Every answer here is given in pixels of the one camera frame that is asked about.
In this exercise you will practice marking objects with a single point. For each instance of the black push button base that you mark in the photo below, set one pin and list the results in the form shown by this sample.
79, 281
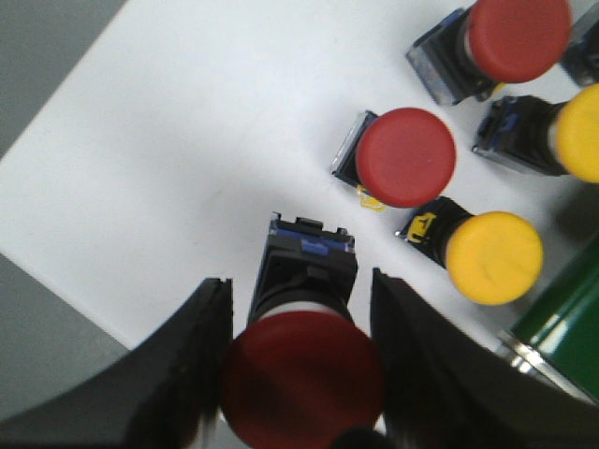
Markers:
580, 59

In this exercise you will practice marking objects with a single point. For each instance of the green conveyor belt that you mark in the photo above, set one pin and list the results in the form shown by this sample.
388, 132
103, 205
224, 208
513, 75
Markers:
556, 340

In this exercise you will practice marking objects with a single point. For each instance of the red mushroom push button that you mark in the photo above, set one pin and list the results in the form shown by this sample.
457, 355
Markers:
474, 50
302, 373
403, 158

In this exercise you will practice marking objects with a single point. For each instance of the yellow mushroom push button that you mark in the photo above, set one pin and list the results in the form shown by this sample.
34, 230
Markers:
529, 134
492, 258

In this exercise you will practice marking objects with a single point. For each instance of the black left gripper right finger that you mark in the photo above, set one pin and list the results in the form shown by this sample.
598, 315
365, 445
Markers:
444, 390

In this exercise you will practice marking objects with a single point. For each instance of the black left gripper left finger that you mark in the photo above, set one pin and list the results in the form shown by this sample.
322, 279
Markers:
160, 395

